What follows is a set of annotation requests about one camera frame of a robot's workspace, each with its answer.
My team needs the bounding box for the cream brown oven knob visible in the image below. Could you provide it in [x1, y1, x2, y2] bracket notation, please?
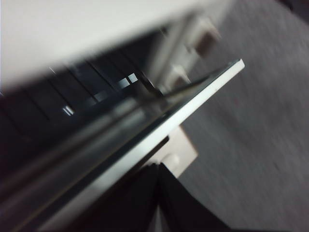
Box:
[169, 64, 194, 89]
[193, 19, 222, 58]

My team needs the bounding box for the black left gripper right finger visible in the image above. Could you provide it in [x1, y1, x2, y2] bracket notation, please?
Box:
[158, 163, 232, 232]

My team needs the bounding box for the cream Toshiba toaster oven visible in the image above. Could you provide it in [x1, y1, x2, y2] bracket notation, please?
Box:
[0, 0, 223, 150]

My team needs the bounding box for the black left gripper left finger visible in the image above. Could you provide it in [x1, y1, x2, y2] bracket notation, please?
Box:
[70, 163, 159, 232]

